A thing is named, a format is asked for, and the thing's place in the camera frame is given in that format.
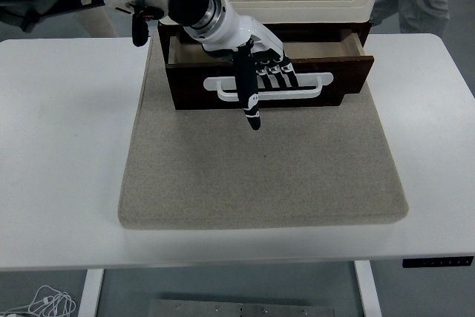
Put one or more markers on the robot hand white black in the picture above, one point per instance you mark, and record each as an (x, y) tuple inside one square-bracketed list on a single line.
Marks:
[(237, 27)]

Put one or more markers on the dark brown wooden drawer housing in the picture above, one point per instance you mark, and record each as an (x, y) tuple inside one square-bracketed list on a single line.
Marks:
[(315, 27)]

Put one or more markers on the beige fabric mat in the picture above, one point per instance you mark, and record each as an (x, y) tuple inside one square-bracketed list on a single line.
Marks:
[(259, 168)]

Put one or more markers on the white table leg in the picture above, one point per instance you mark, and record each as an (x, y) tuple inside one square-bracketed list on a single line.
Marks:
[(367, 291), (91, 294)]

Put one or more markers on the black table control panel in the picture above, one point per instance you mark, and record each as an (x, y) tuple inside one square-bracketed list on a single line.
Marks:
[(438, 262)]

